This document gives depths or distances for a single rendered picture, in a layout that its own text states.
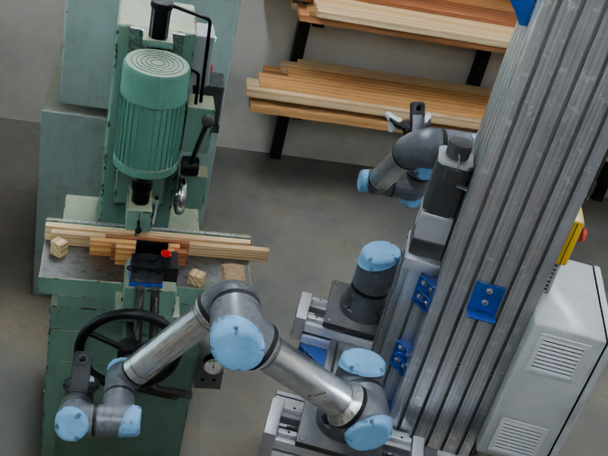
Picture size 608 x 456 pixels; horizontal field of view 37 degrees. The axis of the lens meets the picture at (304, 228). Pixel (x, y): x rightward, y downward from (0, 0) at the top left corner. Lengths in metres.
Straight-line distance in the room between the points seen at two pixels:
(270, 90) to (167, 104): 2.13
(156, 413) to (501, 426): 1.09
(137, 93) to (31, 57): 2.63
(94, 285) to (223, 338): 0.74
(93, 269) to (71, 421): 0.61
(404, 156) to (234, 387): 1.47
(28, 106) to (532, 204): 3.45
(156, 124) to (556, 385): 1.23
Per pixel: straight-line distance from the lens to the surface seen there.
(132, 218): 2.59
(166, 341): 2.16
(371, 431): 2.17
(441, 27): 4.40
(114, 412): 2.18
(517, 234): 2.20
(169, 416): 2.95
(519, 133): 2.07
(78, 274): 2.60
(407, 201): 2.88
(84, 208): 3.04
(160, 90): 2.34
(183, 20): 2.65
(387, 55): 4.97
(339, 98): 4.54
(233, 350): 1.95
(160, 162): 2.46
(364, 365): 2.26
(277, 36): 4.85
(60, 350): 2.76
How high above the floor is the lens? 2.52
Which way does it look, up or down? 33 degrees down
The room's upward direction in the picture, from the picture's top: 14 degrees clockwise
